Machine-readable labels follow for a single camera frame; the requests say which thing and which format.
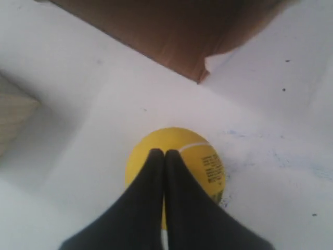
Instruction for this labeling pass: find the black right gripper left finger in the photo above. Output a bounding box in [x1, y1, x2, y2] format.
[60, 149, 164, 249]

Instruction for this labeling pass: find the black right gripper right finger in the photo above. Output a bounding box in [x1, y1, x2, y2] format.
[164, 150, 273, 249]

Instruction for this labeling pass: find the yellow tennis ball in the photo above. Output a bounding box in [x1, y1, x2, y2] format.
[124, 127, 225, 231]

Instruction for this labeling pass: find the light wooden cube block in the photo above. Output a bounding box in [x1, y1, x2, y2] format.
[1, 77, 40, 155]

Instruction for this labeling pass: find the blue white cardboard box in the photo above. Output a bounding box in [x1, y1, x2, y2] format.
[56, 0, 282, 82]

